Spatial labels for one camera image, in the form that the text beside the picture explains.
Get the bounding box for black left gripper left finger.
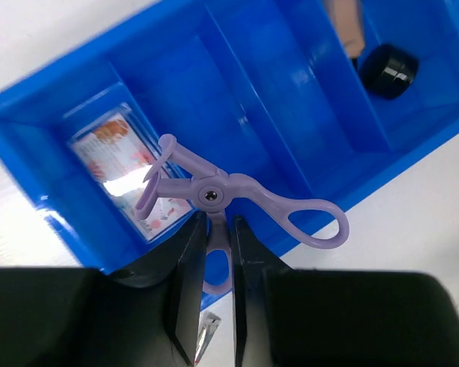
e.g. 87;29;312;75
0;213;207;366

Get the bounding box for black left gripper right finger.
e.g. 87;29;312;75
231;216;459;366

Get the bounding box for purple eyelash curler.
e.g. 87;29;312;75
134;134;350;272

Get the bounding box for clear false eyelash box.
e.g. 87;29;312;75
68;103;193;242

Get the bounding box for clear silver tweezers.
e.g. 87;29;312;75
194;311;221;365

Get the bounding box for blue plastic organizer bin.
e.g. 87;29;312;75
0;1;459;273

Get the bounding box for black round compact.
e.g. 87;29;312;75
359;44;419;100

